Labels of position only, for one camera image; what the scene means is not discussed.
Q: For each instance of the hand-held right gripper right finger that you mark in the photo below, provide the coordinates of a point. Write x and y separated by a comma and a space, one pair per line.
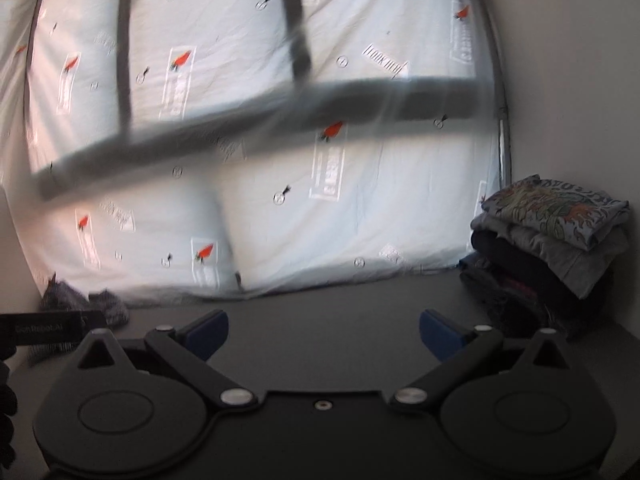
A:
440, 335

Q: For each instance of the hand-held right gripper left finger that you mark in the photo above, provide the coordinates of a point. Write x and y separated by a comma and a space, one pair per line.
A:
207, 332

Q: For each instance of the person's left hand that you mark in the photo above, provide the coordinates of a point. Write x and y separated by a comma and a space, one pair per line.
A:
6, 410

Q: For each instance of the dark checked cloth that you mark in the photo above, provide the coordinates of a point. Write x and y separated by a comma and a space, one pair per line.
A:
100, 305

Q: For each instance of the carrot print white sheet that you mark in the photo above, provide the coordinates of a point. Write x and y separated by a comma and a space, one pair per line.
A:
300, 210

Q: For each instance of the pile of dark clothes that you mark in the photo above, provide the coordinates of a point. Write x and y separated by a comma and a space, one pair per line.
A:
525, 305

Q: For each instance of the grey folded garment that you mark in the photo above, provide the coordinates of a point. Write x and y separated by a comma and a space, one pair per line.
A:
575, 260

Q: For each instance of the grey metal pole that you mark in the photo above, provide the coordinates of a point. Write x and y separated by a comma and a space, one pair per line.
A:
504, 125

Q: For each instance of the printed folded t-shirt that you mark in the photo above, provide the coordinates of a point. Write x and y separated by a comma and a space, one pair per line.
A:
550, 205

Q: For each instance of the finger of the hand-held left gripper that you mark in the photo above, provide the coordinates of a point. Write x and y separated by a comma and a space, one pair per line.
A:
92, 319

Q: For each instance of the black folded garment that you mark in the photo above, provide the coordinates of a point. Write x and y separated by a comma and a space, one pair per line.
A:
505, 255

